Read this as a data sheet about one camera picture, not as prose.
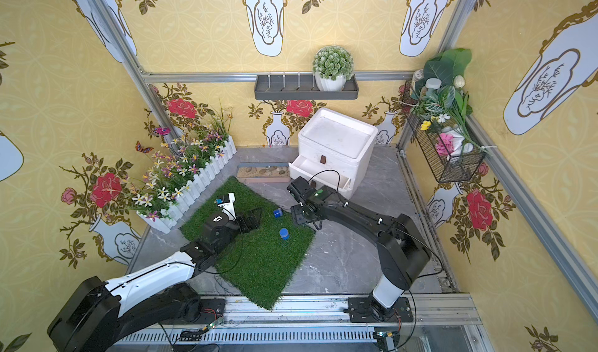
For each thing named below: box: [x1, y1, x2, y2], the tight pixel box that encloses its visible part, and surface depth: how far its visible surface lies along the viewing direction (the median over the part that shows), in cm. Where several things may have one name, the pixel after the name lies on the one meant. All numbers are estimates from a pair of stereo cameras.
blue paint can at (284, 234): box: [279, 227, 290, 241], surface depth 90 cm
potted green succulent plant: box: [312, 45, 355, 92], surface depth 76 cm
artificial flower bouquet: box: [411, 48, 489, 159], surface depth 77 cm
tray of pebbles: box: [236, 161, 292, 183], surface depth 109 cm
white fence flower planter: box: [130, 100, 237, 234], surface depth 94 cm
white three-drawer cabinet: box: [288, 107, 379, 200], surface depth 94 cm
